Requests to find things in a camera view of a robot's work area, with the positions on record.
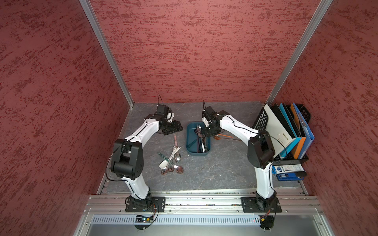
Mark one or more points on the aluminium corner post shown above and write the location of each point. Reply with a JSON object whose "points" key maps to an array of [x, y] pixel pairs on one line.
{"points": [[94, 23], [313, 24]]}

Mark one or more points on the green patterned spoon handle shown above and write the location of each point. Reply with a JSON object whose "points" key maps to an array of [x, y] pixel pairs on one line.
{"points": [[165, 159]]}

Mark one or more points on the teal folder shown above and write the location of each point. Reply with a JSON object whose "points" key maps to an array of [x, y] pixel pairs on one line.
{"points": [[287, 113]]}

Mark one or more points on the teal plastic storage box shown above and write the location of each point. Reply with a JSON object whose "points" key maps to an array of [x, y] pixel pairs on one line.
{"points": [[195, 145]]}

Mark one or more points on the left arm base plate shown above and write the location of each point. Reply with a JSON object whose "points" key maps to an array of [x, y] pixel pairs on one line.
{"points": [[150, 204]]}

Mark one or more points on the right aluminium corner post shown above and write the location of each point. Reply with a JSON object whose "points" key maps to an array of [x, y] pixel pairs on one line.
{"points": [[313, 24]]}

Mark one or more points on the white folder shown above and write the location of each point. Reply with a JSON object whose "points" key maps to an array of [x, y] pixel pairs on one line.
{"points": [[279, 131]]}

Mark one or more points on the blue binder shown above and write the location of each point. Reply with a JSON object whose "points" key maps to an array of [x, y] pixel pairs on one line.
{"points": [[306, 131]]}

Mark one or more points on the pink riveted spoon handle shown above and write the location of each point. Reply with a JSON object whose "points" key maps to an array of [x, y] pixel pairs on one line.
{"points": [[175, 139]]}

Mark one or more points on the blue box under rack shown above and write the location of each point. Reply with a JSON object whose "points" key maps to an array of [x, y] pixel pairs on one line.
{"points": [[289, 172]]}

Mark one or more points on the orange plastic spoon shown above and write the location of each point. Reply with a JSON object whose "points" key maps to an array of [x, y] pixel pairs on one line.
{"points": [[220, 136]]}

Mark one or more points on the silver steel spoon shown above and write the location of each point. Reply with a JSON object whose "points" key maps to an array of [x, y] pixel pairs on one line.
{"points": [[199, 132]]}

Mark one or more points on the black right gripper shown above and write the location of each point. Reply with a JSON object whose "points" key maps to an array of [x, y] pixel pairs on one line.
{"points": [[207, 133]]}

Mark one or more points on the black mesh file rack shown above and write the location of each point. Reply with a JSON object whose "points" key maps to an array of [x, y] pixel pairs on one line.
{"points": [[264, 137]]}

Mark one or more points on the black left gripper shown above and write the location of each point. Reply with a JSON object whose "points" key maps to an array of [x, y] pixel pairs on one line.
{"points": [[176, 128]]}

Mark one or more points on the aluminium front rail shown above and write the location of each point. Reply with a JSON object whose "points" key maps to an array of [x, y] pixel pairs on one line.
{"points": [[208, 204]]}

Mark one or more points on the left aluminium corner post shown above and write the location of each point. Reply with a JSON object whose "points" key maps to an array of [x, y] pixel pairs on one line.
{"points": [[94, 23]]}

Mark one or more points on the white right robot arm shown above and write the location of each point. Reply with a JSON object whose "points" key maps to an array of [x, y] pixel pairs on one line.
{"points": [[260, 151]]}

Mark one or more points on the orange folder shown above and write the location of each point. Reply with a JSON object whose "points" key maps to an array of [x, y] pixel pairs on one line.
{"points": [[300, 134]]}

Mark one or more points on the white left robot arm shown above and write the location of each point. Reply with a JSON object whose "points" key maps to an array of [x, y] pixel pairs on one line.
{"points": [[127, 161]]}

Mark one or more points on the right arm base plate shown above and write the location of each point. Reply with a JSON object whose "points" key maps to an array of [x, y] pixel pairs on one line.
{"points": [[260, 205]]}

